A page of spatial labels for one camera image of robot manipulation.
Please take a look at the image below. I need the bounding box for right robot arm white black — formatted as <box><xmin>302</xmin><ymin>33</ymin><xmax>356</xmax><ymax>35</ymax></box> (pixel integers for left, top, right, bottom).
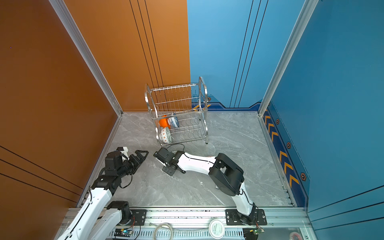
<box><xmin>154</xmin><ymin>148</ymin><xmax>258</xmax><ymax>225</ymax></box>

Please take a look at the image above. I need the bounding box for blue white floral bowl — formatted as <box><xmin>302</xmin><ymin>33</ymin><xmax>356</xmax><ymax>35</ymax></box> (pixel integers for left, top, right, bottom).
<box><xmin>167</xmin><ymin>117</ymin><xmax>180</xmax><ymax>129</ymax></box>

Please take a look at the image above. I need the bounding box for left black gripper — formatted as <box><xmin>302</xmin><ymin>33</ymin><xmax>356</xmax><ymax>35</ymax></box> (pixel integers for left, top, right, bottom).
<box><xmin>117</xmin><ymin>150</ymin><xmax>148</xmax><ymax>180</ymax></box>

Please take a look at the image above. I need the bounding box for silver wire dish rack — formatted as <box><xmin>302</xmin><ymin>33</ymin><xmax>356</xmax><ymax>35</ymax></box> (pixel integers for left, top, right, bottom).
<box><xmin>145</xmin><ymin>77</ymin><xmax>209</xmax><ymax>146</ymax></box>

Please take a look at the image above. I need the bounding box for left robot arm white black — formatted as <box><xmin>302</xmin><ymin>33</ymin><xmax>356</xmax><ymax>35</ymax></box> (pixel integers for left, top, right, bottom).
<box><xmin>58</xmin><ymin>147</ymin><xmax>149</xmax><ymax>240</ymax></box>

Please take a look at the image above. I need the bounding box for green circuit board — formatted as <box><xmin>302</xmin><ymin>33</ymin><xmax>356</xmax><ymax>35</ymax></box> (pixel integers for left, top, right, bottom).
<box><xmin>113</xmin><ymin>229</ymin><xmax>134</xmax><ymax>238</ymax></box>

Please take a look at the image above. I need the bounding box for orange bowl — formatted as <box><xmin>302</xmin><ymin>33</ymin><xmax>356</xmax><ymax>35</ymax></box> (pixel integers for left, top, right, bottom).
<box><xmin>159</xmin><ymin>115</ymin><xmax>171</xmax><ymax>129</ymax></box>

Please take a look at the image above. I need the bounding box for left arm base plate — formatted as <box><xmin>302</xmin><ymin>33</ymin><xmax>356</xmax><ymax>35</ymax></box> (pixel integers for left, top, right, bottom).
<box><xmin>119</xmin><ymin>209</ymin><xmax>147</xmax><ymax>227</ymax></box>

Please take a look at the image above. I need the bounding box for right circuit board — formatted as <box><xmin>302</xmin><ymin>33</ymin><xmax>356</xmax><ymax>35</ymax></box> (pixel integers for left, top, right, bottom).
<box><xmin>253</xmin><ymin>226</ymin><xmax>265</xmax><ymax>235</ymax></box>

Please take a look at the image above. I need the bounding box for coiled white cable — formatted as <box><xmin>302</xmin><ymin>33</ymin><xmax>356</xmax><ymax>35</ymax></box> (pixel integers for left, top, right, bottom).
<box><xmin>152</xmin><ymin>222</ymin><xmax>174</xmax><ymax>240</ymax></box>

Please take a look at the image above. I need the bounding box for pink round object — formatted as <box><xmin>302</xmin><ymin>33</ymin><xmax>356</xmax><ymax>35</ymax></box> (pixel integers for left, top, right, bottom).
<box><xmin>290</xmin><ymin>232</ymin><xmax>303</xmax><ymax>240</ymax></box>

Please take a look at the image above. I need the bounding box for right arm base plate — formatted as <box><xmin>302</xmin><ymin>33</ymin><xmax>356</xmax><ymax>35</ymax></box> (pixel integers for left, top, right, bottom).
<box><xmin>225</xmin><ymin>209</ymin><xmax>268</xmax><ymax>226</ymax></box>

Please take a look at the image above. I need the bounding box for green patterned bowl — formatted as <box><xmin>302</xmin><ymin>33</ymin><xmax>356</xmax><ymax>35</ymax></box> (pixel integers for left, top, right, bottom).
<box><xmin>159</xmin><ymin>127</ymin><xmax>172</xmax><ymax>144</ymax></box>

